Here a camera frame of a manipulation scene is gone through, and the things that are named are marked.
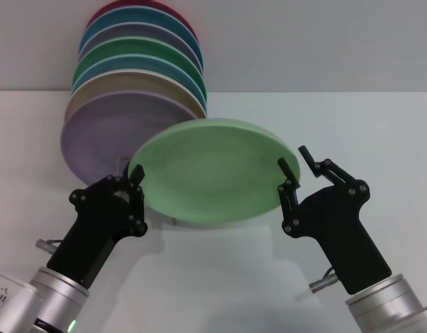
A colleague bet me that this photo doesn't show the right gripper cable connector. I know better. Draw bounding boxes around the right gripper cable connector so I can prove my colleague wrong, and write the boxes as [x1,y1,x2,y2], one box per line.
[309,266,340,293]

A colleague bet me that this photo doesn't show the gripper cable connector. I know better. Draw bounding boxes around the gripper cable connector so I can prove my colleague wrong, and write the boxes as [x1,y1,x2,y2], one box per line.
[309,266,340,293]
[35,237,64,253]

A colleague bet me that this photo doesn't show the light green plate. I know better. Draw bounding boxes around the light green plate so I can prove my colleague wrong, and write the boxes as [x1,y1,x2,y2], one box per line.
[128,117,301,230]

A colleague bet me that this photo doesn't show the grey purple plate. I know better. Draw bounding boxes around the grey purple plate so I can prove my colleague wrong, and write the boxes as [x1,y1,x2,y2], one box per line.
[77,22,204,74]

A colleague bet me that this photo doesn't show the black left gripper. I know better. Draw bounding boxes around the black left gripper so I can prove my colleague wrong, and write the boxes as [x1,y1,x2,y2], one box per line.
[46,162,149,289]

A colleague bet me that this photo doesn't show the teal blue plate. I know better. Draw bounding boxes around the teal blue plate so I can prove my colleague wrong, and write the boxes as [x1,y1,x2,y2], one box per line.
[78,6,203,67]

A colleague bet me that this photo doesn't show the clear acrylic plate rack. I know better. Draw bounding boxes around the clear acrylic plate rack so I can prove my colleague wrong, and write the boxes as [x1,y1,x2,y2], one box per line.
[116,157,179,227]

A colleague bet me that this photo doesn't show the left gripper cable connector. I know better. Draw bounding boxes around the left gripper cable connector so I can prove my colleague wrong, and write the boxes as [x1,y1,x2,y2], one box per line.
[35,237,64,253]

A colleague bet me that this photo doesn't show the red plate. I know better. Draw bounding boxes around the red plate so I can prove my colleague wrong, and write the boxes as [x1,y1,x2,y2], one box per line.
[86,0,199,46]

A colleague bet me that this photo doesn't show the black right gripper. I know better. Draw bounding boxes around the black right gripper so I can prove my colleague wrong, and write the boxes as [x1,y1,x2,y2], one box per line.
[276,145,392,296]

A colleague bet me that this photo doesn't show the beige plate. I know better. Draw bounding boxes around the beige plate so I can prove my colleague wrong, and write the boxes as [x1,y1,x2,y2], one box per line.
[63,69,209,128]

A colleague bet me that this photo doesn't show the dark green plate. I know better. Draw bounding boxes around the dark green plate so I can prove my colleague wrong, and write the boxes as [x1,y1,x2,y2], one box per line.
[72,34,207,95]

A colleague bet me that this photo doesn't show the lavender plate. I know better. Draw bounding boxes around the lavender plate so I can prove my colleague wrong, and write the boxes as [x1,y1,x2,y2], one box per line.
[60,90,200,188]

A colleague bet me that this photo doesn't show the light blue plate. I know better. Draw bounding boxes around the light blue plate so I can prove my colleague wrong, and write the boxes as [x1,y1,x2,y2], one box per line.
[70,51,209,117]

